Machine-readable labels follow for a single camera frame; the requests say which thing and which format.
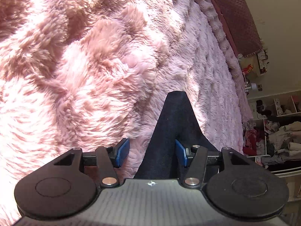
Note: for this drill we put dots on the red snack bag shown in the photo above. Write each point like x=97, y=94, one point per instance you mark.
x=248, y=69

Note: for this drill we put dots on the small white lamp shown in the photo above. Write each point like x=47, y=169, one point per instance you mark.
x=252, y=87

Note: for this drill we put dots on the cluttered cream bedside shelf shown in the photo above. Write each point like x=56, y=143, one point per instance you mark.
x=261, y=62

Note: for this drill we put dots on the white open wardrobe shelf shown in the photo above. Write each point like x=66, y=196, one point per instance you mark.
x=284, y=106

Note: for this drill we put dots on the pile of red pink clothes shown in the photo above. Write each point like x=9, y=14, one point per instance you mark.
x=252, y=139

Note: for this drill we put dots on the dark pink quilted headboard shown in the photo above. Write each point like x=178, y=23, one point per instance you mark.
x=235, y=14

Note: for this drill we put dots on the wall switch plate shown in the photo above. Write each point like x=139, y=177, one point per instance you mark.
x=259, y=87

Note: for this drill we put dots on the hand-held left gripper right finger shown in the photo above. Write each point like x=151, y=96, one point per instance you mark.
x=180, y=152

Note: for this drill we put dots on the pink fluffy blanket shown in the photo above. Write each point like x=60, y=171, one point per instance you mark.
x=94, y=63

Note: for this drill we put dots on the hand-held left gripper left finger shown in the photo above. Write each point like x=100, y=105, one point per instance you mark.
x=122, y=153

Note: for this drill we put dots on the pile of pale jackets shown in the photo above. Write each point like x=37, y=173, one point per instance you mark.
x=284, y=141

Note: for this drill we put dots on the pink fleece bedspread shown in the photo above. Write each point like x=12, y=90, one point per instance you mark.
x=225, y=51

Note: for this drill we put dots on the black pants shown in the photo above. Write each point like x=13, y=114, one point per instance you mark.
x=168, y=131

